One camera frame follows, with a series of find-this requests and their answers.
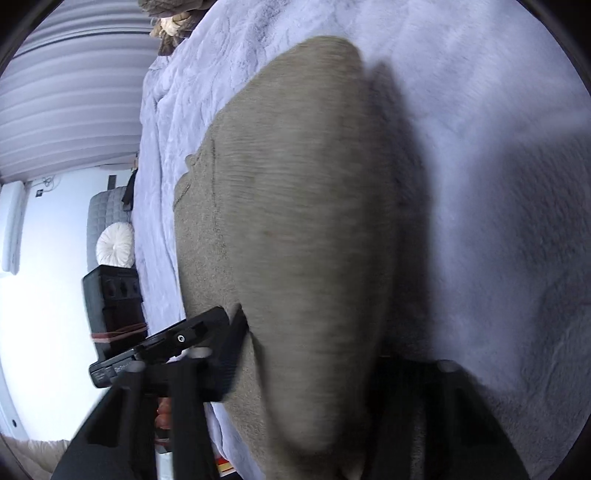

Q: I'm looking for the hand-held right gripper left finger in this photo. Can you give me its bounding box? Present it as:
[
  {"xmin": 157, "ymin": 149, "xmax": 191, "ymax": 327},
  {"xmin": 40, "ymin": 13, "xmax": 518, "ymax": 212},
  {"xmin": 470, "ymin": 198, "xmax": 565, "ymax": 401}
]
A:
[{"xmin": 51, "ymin": 304, "xmax": 251, "ymax": 480}]

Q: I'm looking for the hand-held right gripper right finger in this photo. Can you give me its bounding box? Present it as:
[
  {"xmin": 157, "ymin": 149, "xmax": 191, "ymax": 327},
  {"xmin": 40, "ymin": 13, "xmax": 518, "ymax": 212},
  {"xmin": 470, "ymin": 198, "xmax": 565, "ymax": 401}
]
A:
[{"xmin": 367, "ymin": 357, "xmax": 531, "ymax": 480}]

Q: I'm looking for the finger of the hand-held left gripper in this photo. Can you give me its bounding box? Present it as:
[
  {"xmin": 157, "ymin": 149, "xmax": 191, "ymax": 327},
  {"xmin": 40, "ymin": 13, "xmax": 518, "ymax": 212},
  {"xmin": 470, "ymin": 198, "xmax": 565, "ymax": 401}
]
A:
[{"xmin": 89, "ymin": 307, "xmax": 232, "ymax": 389}]

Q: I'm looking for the olive knit sweater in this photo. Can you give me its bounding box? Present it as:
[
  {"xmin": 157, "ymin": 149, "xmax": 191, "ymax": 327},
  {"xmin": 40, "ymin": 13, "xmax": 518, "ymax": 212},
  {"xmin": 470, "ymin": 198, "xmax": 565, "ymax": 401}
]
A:
[{"xmin": 173, "ymin": 36, "xmax": 445, "ymax": 480}]

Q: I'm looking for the pile of brown beige clothes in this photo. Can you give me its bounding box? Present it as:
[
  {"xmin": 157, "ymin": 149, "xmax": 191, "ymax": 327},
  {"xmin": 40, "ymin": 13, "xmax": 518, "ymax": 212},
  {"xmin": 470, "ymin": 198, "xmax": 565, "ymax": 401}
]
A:
[{"xmin": 139, "ymin": 0, "xmax": 214, "ymax": 57}]

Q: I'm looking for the person's left hand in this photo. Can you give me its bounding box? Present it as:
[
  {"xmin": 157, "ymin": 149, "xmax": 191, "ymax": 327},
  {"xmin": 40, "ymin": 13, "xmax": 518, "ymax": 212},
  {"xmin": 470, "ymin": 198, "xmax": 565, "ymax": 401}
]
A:
[{"xmin": 156, "ymin": 396, "xmax": 174, "ymax": 445}]

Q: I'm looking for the round white pillow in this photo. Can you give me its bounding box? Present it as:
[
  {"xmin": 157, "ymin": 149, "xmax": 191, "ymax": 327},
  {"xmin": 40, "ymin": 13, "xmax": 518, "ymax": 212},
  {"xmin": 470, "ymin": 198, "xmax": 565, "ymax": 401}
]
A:
[{"xmin": 95, "ymin": 222, "xmax": 136, "ymax": 269}]

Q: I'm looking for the grey quilted headboard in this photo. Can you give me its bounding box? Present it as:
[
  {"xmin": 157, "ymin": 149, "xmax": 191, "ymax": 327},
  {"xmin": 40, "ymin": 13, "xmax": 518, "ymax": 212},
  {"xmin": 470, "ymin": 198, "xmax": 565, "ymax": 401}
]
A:
[{"xmin": 87, "ymin": 186, "xmax": 136, "ymax": 273}]

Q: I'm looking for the white air conditioner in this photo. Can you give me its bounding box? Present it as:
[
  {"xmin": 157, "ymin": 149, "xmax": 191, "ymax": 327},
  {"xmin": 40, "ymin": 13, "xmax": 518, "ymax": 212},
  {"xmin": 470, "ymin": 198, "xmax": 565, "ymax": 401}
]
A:
[{"xmin": 0, "ymin": 181, "xmax": 26, "ymax": 275}]

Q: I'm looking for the beige cloth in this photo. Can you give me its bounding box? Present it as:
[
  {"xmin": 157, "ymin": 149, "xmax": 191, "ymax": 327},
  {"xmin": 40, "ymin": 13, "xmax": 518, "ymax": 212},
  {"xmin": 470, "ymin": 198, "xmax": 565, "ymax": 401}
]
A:
[{"xmin": 7, "ymin": 438, "xmax": 72, "ymax": 480}]

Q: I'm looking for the grey pleated curtain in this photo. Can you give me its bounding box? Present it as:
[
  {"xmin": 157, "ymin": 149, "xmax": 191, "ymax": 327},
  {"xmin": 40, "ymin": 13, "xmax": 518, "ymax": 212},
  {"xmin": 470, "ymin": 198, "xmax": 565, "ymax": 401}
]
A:
[{"xmin": 0, "ymin": 0, "xmax": 161, "ymax": 185}]

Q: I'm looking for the lavender plush blanket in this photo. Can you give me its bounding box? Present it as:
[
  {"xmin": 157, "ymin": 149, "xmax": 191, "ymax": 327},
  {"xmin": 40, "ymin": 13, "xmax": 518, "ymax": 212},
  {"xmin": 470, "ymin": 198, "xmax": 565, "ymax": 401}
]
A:
[{"xmin": 131, "ymin": 0, "xmax": 591, "ymax": 480}]

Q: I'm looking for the black strap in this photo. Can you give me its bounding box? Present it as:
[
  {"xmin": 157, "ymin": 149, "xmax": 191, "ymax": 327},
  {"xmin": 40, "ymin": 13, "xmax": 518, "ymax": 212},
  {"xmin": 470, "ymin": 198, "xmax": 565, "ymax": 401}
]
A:
[{"xmin": 122, "ymin": 168, "xmax": 139, "ymax": 210}]

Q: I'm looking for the wall socket with cable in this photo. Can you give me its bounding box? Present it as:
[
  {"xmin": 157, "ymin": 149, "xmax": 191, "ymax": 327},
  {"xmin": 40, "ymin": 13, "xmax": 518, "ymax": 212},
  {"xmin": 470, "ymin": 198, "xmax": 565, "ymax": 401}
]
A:
[{"xmin": 30, "ymin": 175, "xmax": 61, "ymax": 199}]

